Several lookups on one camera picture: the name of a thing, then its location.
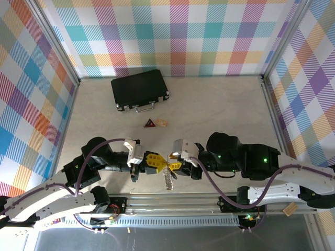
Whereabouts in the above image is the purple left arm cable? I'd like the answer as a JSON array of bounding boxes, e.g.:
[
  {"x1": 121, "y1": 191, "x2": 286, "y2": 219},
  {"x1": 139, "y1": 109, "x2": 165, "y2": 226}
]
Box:
[{"x1": 0, "y1": 138, "x2": 135, "y2": 231}]

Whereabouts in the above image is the thin black cable loop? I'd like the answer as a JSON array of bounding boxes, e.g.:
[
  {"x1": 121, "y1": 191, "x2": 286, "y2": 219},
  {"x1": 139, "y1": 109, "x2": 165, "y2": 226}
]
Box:
[{"x1": 208, "y1": 169, "x2": 237, "y2": 179}]

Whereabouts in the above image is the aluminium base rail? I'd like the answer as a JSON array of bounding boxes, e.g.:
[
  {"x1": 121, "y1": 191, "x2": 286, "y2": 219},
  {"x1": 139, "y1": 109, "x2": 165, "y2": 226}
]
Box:
[{"x1": 78, "y1": 192, "x2": 315, "y2": 217}]

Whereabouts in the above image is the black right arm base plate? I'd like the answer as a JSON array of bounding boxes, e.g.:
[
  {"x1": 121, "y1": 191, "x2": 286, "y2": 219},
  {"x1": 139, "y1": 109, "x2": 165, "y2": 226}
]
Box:
[{"x1": 218, "y1": 195, "x2": 266, "y2": 213}]

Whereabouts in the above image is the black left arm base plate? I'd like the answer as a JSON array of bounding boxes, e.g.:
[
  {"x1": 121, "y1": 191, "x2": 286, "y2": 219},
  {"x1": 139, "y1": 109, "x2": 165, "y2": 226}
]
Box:
[{"x1": 94, "y1": 197, "x2": 128, "y2": 214}]

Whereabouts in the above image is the slotted grey cable tray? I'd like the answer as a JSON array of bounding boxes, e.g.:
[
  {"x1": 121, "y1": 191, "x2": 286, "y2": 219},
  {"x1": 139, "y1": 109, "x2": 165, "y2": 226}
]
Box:
[{"x1": 64, "y1": 215, "x2": 241, "y2": 227}]

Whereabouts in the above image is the aluminium side rail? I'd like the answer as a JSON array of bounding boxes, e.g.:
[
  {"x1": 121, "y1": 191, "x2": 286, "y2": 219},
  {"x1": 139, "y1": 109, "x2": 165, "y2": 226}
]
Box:
[{"x1": 261, "y1": 77, "x2": 299, "y2": 195}]

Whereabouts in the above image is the black briefcase with metal handle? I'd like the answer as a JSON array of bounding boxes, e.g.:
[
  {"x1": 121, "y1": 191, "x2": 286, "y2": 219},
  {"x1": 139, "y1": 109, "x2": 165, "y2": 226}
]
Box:
[{"x1": 110, "y1": 69, "x2": 171, "y2": 113}]

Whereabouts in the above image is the aluminium frame post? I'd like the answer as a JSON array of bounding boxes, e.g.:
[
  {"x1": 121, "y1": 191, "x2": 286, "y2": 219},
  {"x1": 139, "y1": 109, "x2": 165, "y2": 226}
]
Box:
[
  {"x1": 261, "y1": 0, "x2": 315, "y2": 83},
  {"x1": 26, "y1": 0, "x2": 81, "y2": 86}
]

